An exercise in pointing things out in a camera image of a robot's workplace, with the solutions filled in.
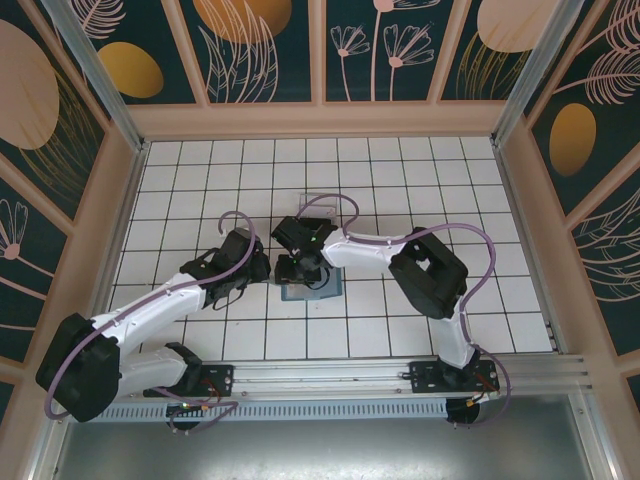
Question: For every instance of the aluminium frame post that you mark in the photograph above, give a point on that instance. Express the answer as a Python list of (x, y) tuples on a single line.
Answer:
[(97, 80), (535, 70)]

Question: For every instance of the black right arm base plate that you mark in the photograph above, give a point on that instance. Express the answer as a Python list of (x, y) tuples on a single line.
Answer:
[(425, 375)]

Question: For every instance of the aluminium mounting rail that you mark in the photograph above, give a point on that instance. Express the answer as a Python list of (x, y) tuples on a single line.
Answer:
[(320, 372)]

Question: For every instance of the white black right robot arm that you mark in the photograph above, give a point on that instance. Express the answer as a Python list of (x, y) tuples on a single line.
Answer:
[(360, 252)]

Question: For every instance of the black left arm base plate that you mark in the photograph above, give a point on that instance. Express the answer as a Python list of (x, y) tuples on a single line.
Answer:
[(220, 375)]

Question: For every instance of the clear acrylic box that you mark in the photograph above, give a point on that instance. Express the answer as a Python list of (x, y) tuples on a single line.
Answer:
[(312, 199)]

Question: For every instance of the grey metal sheet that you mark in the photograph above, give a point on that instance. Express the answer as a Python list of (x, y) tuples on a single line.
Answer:
[(320, 450)]

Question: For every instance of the plain white credit card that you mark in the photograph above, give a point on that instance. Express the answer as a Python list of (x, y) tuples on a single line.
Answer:
[(320, 210)]

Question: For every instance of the blue-grey cloth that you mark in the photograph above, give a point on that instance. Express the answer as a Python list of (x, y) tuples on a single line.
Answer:
[(334, 287)]

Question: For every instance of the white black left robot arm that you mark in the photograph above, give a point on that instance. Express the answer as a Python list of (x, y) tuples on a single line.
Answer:
[(150, 310)]

